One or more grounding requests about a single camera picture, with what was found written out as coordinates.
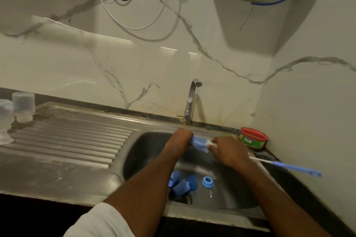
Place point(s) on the red and green soap tub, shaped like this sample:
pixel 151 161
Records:
pixel 252 139

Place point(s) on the blue bottle cup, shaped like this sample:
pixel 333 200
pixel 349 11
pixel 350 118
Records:
pixel 181 188

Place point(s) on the white shirt sleeve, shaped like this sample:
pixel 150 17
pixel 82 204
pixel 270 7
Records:
pixel 100 223

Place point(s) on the person's left fingers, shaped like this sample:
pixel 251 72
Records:
pixel 188 135

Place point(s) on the person's right fingers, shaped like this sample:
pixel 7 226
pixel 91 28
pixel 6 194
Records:
pixel 214 148

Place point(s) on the stainless steel sink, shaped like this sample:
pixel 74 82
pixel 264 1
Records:
pixel 69 136

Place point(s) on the clear plastic bottle cover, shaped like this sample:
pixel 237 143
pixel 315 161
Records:
pixel 23 106

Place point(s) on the clear plastic bottle dome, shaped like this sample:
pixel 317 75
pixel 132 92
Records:
pixel 5 123

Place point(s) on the clear blue baby bottle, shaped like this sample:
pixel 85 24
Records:
pixel 199 143

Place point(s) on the person's right hand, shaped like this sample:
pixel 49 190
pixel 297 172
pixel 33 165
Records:
pixel 232 153

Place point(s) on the person's left hand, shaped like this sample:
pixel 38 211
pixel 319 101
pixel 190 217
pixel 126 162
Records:
pixel 177 141

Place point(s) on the chrome faucet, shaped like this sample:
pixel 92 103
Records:
pixel 191 98

